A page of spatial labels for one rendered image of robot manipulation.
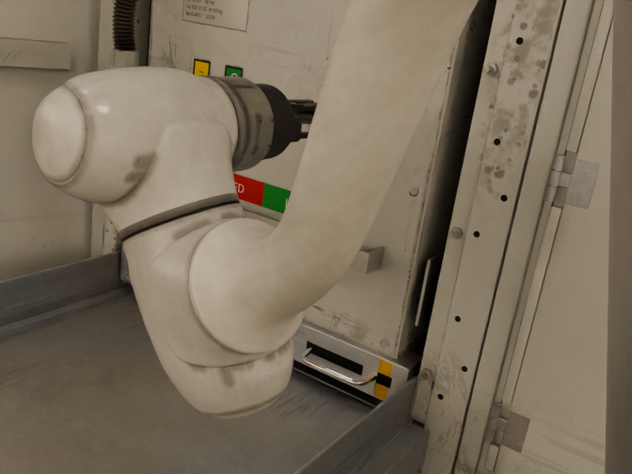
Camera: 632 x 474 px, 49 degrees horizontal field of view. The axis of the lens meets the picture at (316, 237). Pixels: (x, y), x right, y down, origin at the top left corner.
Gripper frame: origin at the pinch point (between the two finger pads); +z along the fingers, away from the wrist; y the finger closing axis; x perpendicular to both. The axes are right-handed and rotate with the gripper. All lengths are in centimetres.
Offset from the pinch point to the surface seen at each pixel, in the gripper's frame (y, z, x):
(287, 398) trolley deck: -0.8, -3.9, -38.2
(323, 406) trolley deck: 3.8, -2.0, -38.3
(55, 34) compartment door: -52, -3, 2
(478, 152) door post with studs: 15.4, 3.8, -1.7
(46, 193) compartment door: -52, -4, -23
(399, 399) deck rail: 13.8, -1.2, -32.8
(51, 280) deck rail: -42, -11, -33
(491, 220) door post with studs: 18.7, 3.5, -8.8
